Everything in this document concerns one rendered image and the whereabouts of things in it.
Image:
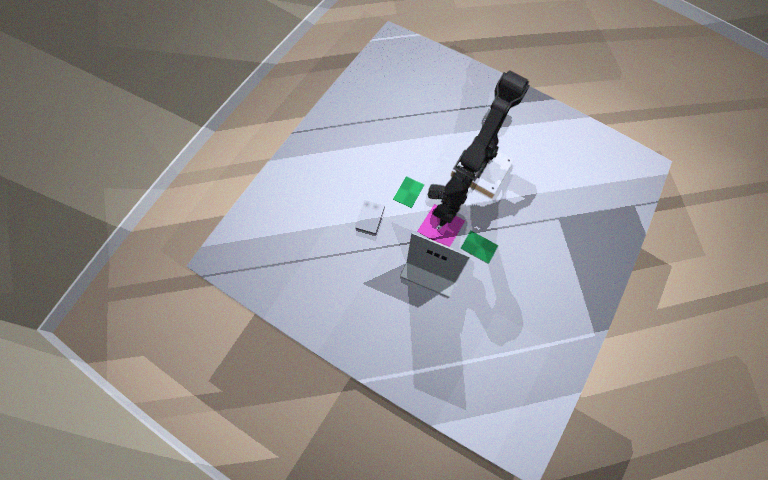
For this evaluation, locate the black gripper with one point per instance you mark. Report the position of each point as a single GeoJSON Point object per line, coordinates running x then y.
{"type": "Point", "coordinates": [448, 210]}

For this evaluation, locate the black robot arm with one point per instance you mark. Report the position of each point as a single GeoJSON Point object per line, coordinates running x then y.
{"type": "Point", "coordinates": [508, 93]}

